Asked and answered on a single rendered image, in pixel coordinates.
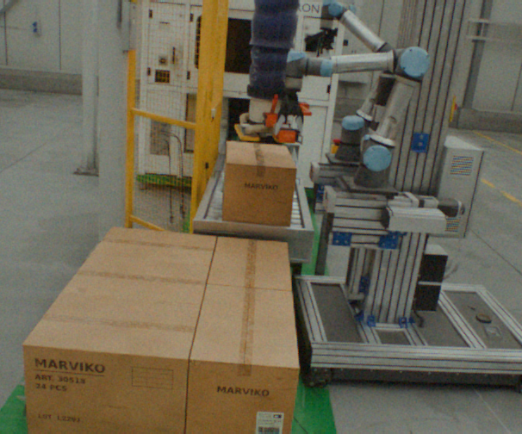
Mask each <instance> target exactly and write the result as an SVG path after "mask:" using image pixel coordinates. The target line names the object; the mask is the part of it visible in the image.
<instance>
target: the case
mask: <svg viewBox="0 0 522 434"><path fill-rule="evenodd" d="M296 172H297V167H296V165H295V162H294V160H293V159H292V156H290V154H289V151H288V149H287V147H286V146H283V145H272V144H260V143H248V142H235V141H228V142H227V155H225V167H224V181H223V194H222V220H224V221H235V223H246V224H257V225H267V226H287V227H290V221H291V220H292V213H293V205H294V196H295V181H296Z"/></svg>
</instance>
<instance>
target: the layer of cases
mask: <svg viewBox="0 0 522 434"><path fill-rule="evenodd" d="M22 360H23V362H24V376H25V392H26V408H27V415H28V433H31V434H290V430H291V424H292V417H293V410H295V397H296V390H297V382H298V376H299V357H298V348H297V339H296V329H295V309H294V300H293V290H292V281H290V270H289V251H288V242H281V241H269V240H259V239H239V238H228V237H218V240H217V236H207V235H196V234H194V233H185V232H165V231H154V230H143V229H133V228H123V227H112V228H111V229H110V231H108V232H107V233H106V236H105V237H104V238H103V240H102V241H101V242H100V244H99V245H98V246H97V248H96V249H95V250H94V251H93V252H92V253H91V254H90V256H89V257H88V259H87V261H86V262H85V263H84V265H83V266H81V267H80V269H79V270H78V273H77V274H76V275H75V276H74V277H73V278H72V279H71V281H70V282H69V283H68V286H67V287H65V289H64V290H63V291H62V293H61V294H60V295H59V298H58V299H57V300H56V301H55V302H54V303H53V305H52V306H51V307H49V308H48V310H47V312H46V314H45V315H44V316H43V317H42V319H41V320H40V322H39V323H38V324H37V325H36V327H35V328H34V330H33V331H32V332H31V333H30V335H28V336H27V338H26V339H25V340H24V342H23V344H22Z"/></svg>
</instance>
